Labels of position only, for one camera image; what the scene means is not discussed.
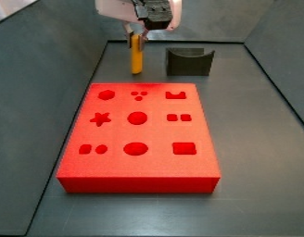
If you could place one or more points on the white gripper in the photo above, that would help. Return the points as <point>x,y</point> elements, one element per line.
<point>120,9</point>

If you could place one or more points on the yellow oval peg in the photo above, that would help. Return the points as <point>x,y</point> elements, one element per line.
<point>136,55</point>

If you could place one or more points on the red shape sorter board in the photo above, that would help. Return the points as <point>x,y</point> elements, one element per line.
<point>140,141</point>

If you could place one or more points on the black curved holder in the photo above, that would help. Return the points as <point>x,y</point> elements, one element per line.
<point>188,61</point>

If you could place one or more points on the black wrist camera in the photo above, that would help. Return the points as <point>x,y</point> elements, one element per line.
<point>153,13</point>

